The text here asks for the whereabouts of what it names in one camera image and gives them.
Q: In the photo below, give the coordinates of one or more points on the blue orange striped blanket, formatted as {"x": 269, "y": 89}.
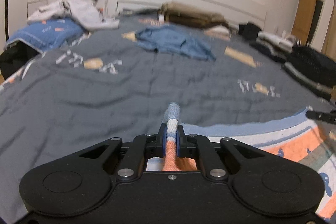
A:
{"x": 275, "y": 140}

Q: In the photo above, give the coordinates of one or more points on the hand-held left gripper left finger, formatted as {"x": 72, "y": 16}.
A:
{"x": 163, "y": 142}

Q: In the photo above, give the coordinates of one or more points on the stack of folded dark clothes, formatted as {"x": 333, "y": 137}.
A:
{"x": 312, "y": 66}

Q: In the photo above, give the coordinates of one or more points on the black cloth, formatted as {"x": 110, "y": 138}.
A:
{"x": 15, "y": 61}

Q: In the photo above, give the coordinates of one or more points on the cardboard tube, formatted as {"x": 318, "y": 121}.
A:
{"x": 305, "y": 8}

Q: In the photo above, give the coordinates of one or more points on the dark grey pillow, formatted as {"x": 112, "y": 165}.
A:
{"x": 139, "y": 11}

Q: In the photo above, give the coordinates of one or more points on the beige curtain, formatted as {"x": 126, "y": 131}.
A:
{"x": 330, "y": 29}

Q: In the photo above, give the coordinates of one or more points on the white pillow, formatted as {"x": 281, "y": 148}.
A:
{"x": 218, "y": 30}

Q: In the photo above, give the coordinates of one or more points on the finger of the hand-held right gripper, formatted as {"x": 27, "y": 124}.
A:
{"x": 323, "y": 117}

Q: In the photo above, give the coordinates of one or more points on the white garment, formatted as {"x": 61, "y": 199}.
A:
{"x": 275, "y": 39}

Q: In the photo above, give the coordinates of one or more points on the black clothes pile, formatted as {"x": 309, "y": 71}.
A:
{"x": 250, "y": 29}

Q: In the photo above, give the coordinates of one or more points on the blue shirt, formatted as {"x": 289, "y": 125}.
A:
{"x": 173, "y": 40}

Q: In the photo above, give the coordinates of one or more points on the light grey hoodie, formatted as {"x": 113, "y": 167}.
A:
{"x": 81, "y": 12}

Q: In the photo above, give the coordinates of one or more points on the folded brown clothes stack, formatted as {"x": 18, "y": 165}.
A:
{"x": 191, "y": 15}

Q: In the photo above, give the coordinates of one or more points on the blue printed pillow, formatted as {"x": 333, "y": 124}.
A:
{"x": 47, "y": 33}

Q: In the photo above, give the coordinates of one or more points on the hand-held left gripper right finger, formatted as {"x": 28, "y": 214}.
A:
{"x": 179, "y": 142}

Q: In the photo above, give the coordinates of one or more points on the black board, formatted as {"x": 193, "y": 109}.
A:
{"x": 318, "y": 22}

